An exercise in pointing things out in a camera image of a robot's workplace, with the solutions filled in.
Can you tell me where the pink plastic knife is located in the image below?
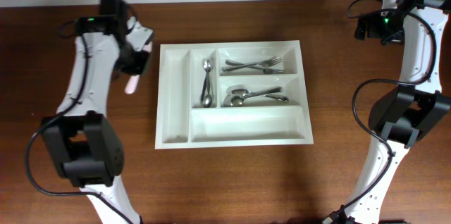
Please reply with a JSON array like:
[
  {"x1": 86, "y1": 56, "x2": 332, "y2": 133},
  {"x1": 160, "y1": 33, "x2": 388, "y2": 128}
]
[{"x1": 125, "y1": 42, "x2": 153, "y2": 94}]

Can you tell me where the small steel teaspoon silver handle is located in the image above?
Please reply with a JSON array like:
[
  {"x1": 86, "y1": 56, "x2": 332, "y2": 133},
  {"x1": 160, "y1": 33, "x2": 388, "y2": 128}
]
[{"x1": 203, "y1": 58, "x2": 214, "y2": 93}]

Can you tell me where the small steel teaspoon dark handle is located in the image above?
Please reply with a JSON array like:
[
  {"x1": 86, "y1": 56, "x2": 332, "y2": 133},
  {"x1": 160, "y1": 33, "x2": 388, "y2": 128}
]
[{"x1": 201, "y1": 72, "x2": 213, "y2": 108}]

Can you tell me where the large steel spoon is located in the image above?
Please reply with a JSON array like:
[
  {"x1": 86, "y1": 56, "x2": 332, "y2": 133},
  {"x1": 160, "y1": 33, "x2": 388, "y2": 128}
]
[
  {"x1": 223, "y1": 87, "x2": 282, "y2": 107},
  {"x1": 226, "y1": 85, "x2": 290, "y2": 103}
]

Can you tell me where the steel fork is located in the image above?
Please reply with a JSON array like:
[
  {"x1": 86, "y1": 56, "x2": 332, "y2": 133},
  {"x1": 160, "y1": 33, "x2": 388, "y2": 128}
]
[
  {"x1": 221, "y1": 56, "x2": 283, "y2": 72},
  {"x1": 225, "y1": 59, "x2": 285, "y2": 74}
]

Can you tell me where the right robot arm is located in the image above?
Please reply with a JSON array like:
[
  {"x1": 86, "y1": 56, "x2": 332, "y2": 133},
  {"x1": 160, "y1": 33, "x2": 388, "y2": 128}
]
[{"x1": 324, "y1": 0, "x2": 450, "y2": 223}]

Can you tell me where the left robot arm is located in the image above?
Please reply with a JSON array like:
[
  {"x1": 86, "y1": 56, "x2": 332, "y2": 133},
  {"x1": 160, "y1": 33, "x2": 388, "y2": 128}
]
[{"x1": 36, "y1": 0, "x2": 154, "y2": 223}]

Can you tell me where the white plastic cutlery tray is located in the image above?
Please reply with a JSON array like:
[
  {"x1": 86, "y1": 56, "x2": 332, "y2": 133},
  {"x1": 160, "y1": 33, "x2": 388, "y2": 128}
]
[{"x1": 155, "y1": 40, "x2": 314, "y2": 149}]

